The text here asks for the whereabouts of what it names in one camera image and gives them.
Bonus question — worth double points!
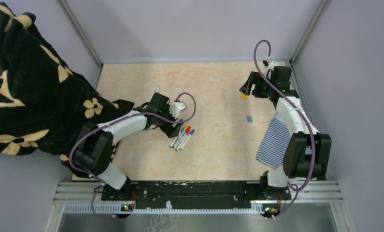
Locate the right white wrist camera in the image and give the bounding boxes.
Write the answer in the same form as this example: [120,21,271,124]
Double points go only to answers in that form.
[262,59,278,79]

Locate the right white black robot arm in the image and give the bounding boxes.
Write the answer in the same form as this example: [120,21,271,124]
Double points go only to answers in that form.
[239,66,332,200]

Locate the blue cap white marker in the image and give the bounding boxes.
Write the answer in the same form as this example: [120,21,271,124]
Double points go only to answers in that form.
[177,129,195,150]

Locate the blue striped cloth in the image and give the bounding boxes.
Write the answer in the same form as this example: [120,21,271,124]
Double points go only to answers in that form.
[256,113,294,169]

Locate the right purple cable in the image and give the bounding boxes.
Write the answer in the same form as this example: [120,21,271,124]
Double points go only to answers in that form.
[254,40,316,221]

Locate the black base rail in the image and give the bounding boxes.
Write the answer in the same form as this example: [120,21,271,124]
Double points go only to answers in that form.
[101,179,292,217]

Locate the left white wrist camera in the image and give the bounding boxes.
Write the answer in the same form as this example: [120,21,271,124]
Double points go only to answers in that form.
[169,101,187,119]

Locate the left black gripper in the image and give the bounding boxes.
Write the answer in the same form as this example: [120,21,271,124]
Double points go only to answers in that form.
[157,104,185,138]

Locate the black floral blanket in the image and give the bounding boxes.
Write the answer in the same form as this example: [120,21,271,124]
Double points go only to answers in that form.
[0,2,134,167]

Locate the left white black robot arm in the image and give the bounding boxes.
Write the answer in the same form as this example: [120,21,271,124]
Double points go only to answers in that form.
[69,93,187,200]

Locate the orange cap white marker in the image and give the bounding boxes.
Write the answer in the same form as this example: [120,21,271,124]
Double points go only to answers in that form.
[170,125,190,148]

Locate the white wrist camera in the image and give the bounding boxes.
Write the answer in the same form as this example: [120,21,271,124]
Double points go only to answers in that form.
[262,59,278,79]
[169,101,187,119]

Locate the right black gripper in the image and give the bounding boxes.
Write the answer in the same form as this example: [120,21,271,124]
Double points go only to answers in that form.
[240,72,275,99]

